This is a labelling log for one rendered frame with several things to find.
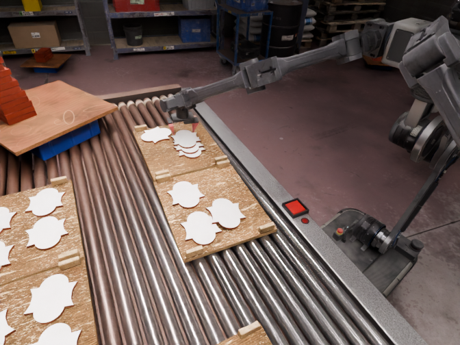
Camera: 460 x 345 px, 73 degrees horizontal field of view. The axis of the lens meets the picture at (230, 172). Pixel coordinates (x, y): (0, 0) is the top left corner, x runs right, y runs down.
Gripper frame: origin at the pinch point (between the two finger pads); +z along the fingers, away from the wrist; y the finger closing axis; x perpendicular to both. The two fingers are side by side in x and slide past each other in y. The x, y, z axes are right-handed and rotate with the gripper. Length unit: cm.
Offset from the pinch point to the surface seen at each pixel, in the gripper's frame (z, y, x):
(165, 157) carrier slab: 3.1, -11.4, -13.2
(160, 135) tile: 2.4, -10.7, 3.4
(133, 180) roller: 4.6, -26.5, -23.8
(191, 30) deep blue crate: 70, 100, 401
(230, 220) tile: 1, 4, -59
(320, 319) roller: 3, 17, -99
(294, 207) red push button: 3, 31, -58
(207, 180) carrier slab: 2.6, 2.4, -34.0
